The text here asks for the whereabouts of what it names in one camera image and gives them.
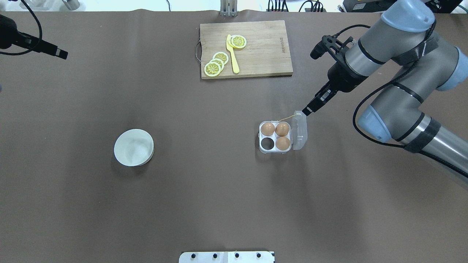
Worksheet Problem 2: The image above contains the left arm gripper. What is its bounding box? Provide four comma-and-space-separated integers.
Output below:
15, 32, 68, 60

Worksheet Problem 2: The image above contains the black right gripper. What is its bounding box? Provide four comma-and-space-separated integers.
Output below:
302, 63, 367, 116

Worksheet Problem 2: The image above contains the clear plastic egg box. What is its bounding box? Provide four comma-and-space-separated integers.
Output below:
258, 111, 308, 154

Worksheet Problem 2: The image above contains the brown egg from bowl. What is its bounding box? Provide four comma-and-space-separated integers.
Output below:
276, 136, 291, 151

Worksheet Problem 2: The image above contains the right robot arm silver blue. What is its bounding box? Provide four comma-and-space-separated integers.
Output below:
302, 0, 467, 187

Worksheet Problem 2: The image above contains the brown egg in box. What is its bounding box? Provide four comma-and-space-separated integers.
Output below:
260, 122, 275, 136
275, 122, 290, 137

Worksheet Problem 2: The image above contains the wooden cutting board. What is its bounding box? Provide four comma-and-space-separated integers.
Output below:
199, 20, 294, 80

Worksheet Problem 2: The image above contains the lemon slice near knife tip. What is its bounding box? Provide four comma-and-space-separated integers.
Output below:
229, 35, 247, 49

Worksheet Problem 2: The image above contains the lemon slice middle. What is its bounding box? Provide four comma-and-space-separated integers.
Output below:
210, 58, 224, 70

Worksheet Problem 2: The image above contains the lemon slice back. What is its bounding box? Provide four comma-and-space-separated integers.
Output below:
212, 52, 229, 65

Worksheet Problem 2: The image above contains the lemon slice front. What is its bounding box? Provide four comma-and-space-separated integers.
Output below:
204, 62, 222, 77

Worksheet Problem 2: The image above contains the white round bowl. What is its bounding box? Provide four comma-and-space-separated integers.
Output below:
113, 129, 154, 167

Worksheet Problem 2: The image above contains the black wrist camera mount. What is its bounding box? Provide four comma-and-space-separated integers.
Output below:
310, 33, 355, 61

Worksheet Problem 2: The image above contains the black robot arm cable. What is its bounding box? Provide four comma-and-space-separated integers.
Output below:
338, 24, 468, 179

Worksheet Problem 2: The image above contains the aluminium frame post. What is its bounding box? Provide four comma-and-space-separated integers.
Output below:
219, 0, 238, 17

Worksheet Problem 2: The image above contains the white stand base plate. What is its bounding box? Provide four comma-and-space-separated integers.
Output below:
178, 251, 276, 263

